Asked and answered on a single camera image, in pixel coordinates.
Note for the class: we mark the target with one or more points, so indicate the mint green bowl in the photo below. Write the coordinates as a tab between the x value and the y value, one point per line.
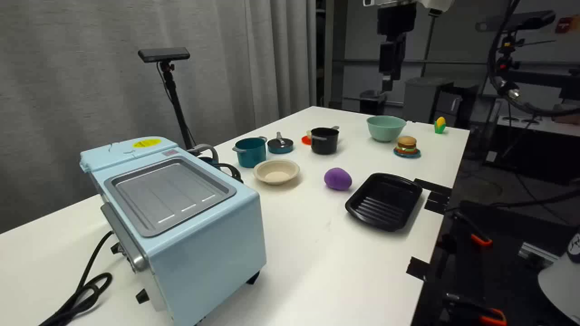
385	128

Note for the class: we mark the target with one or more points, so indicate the toy burger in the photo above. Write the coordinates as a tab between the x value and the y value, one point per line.
407	146

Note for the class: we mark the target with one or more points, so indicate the yellow green toy corn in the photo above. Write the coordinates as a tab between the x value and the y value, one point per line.
441	126

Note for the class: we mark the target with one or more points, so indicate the teal toy pot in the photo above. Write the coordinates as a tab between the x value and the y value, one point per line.
249	155

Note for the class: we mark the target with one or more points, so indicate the black tape strip short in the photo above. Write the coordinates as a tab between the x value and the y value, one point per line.
436	193

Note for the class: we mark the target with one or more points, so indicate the teal pan with dark lid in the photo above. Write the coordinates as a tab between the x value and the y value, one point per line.
281	146

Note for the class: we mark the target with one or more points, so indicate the black equipment box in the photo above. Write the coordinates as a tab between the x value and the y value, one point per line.
463	106

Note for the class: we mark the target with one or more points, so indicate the black ridged grill tray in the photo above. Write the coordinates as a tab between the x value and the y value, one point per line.
381	202

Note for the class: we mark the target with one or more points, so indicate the grey equipment box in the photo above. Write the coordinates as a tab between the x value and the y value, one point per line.
419	100

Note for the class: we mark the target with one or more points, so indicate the purple toy ball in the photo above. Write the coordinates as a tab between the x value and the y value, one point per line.
338	180

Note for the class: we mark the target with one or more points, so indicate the beige bowl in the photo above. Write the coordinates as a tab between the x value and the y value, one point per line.
276	173

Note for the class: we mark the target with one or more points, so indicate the black tripod stand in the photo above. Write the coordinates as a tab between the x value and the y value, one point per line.
164	55

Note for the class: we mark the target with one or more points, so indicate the light blue toaster oven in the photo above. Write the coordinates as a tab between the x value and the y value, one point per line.
205	254

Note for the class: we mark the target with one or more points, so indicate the small black device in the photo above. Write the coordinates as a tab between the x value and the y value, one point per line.
372	102

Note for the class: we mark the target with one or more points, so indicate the black camera on boom mount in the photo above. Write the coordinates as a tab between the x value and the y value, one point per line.
519	21

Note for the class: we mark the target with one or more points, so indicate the grey round object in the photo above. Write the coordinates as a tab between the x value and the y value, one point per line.
562	283

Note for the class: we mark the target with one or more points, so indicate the black mug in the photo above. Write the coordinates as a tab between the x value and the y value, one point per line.
325	142

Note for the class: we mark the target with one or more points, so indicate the black tape strip long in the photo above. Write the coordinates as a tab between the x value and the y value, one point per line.
417	267

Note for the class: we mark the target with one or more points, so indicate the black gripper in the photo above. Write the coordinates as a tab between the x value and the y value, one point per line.
396	22

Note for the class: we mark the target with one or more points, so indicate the red wall sign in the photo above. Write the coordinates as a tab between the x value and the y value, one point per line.
564	24

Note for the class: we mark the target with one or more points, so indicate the grey curtain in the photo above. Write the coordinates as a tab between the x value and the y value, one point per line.
60	91

